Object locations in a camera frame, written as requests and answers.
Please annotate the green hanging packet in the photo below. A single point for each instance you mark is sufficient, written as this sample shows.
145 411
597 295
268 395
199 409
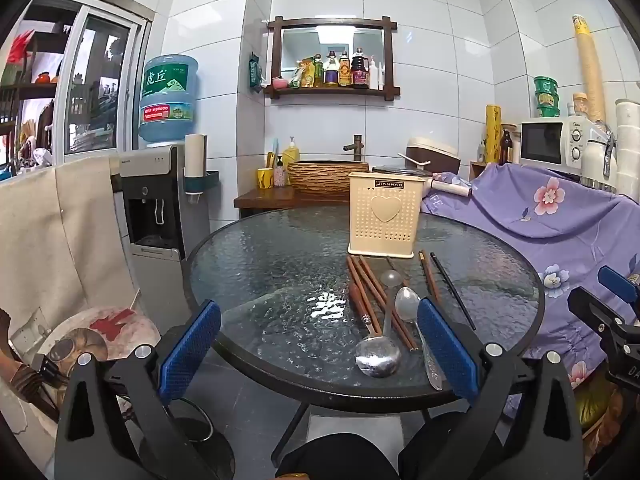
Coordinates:
257 72

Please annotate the cream cup dispenser tube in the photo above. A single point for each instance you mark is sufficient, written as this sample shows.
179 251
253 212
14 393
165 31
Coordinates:
195 155

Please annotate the green label bottle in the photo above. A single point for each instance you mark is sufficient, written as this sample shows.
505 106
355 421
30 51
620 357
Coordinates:
318 71

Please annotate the white microwave oven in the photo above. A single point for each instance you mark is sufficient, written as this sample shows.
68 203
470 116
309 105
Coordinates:
547 142

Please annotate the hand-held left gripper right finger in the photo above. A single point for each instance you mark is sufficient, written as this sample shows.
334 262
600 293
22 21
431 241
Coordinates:
447 350

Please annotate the steel tablespoon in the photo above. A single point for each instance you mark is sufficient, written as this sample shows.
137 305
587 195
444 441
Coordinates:
407 305

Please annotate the brown wooden chair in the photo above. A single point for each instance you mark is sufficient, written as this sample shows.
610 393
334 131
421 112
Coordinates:
20 380

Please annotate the teal wall-mounted holder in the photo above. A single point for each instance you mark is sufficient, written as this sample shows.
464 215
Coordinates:
202 184

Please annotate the brown and cream rice cooker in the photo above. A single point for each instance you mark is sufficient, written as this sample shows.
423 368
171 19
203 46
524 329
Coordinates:
435 157

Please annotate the plain brown wooden chopstick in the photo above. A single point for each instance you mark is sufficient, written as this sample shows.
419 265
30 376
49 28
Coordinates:
372 272
382 300
433 277
428 280

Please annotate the jar with cream lid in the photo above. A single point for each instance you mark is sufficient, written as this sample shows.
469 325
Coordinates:
580 105

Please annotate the orange label sauce bottle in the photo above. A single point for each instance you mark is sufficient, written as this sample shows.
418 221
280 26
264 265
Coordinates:
344 70

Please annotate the black round stool base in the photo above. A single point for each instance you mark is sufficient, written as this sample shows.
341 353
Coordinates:
210 440

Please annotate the steel ladle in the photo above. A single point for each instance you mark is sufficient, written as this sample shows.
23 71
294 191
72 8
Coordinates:
378 357

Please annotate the tall beige paper cup stack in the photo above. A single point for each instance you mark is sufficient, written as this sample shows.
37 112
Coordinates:
590 70

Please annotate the dark soy sauce bottle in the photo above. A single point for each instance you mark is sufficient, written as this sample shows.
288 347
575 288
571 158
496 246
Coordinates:
359 69

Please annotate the yellow seasoning packet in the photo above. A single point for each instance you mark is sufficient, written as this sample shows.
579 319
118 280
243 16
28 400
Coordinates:
307 75

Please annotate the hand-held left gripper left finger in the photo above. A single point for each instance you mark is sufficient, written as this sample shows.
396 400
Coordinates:
190 345

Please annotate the green seasoning packet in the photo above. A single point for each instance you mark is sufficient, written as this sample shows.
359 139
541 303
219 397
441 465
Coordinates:
297 79

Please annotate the wooden display shelf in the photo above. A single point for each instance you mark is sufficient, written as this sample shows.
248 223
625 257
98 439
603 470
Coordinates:
30 90

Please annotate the cream perforated utensil holder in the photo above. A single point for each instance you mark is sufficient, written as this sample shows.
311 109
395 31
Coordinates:
367 230

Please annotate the white paper cup stack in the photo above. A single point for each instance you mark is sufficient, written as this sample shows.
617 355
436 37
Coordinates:
629 145

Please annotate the brown chopstick patterned end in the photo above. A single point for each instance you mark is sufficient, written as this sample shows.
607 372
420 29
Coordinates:
359 295
365 292

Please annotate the small white bottle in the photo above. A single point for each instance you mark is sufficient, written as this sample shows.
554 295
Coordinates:
481 152

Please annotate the blue toothbrush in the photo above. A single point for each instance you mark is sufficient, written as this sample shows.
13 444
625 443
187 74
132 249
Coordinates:
270 157

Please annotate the yellow mug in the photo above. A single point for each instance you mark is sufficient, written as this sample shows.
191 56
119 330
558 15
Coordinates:
264 178

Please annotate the small grey soup spoon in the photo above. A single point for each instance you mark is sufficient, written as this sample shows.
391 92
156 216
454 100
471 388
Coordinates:
390 277

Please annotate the purple floral cloth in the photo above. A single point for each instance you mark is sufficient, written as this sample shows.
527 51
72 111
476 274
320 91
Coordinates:
550 210

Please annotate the woven texture vessel sink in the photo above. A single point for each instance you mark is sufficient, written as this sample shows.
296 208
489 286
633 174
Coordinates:
320 177

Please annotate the person's black trousers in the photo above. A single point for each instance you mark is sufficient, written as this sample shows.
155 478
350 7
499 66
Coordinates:
340 460

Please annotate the yellow patterned roll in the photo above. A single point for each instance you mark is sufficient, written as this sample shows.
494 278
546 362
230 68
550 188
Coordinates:
493 132

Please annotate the printed round seat cushion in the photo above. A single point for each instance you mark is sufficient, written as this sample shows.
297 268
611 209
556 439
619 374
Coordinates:
90 340

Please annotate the white rice paddle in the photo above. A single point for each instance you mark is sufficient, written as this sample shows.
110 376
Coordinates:
412 159

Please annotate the slim white tube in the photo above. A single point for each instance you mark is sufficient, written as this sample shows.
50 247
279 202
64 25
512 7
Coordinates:
381 76

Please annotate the pink patterned pump bottle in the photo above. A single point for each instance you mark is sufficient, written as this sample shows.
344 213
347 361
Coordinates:
280 175

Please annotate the bronze faucet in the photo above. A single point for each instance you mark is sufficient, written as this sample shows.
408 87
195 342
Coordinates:
356 147

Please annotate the yellow soap pump bottle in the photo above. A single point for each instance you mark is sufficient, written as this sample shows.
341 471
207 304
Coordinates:
291 155

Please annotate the beige hanging cloth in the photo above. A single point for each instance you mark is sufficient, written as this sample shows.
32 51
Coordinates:
60 230

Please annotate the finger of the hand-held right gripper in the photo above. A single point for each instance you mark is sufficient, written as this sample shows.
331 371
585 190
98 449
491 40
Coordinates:
600 312
619 284

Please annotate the green instant noodle cup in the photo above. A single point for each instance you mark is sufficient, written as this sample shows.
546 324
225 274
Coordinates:
548 111
546 85
547 99

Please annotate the black chopstick gold band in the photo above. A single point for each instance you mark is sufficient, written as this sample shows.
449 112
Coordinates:
452 290

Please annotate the aluminium sliding window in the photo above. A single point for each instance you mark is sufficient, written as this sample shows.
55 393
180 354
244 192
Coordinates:
107 80

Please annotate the light wooden crate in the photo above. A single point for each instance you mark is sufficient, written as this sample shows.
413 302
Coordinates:
477 170

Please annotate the wooden framed mirror shelf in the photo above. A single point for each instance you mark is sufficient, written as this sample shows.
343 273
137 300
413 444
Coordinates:
330 91

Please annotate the blue water jug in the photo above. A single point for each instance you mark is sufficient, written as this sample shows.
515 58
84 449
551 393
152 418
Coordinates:
167 100

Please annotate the brown glass bottle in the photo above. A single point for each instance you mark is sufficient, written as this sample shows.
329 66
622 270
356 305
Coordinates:
506 147

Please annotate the grey water dispenser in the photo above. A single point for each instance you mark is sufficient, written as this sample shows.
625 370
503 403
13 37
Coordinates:
150 180

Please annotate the small pink bowl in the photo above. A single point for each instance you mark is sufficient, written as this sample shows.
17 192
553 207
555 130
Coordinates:
280 82

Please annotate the white squeeze bottle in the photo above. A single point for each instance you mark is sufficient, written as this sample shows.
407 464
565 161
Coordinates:
373 75

